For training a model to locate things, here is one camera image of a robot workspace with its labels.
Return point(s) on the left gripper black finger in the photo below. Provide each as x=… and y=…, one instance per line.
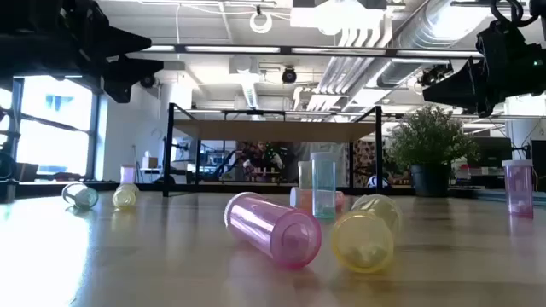
x=119, y=40
x=123, y=74

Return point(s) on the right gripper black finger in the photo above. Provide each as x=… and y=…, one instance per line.
x=465, y=87

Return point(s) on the pink medicine bottle white cap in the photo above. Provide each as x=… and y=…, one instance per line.
x=518, y=192
x=273, y=230
x=127, y=175

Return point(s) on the yellow medicine bottle white cap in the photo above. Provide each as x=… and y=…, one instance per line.
x=124, y=198
x=362, y=243

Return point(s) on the green medicine bottle white cap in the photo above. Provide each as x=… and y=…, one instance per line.
x=83, y=197

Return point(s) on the teal medicine bottle white cap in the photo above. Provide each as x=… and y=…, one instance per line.
x=323, y=187

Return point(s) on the red medicine bottle white cap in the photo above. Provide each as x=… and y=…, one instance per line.
x=302, y=199

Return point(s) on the black ceiling spotlight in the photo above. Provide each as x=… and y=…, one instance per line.
x=147, y=81
x=289, y=76

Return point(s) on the black ceiling track light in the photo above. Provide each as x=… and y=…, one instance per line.
x=435, y=74

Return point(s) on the potted green artificial plant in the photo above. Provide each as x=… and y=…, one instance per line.
x=426, y=140

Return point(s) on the black computer monitor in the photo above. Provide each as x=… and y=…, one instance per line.
x=490, y=151

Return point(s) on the small cardboard box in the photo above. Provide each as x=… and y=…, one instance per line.
x=150, y=162

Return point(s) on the overhead light bar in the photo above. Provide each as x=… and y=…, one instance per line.
x=230, y=49

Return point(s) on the person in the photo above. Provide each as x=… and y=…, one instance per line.
x=256, y=162

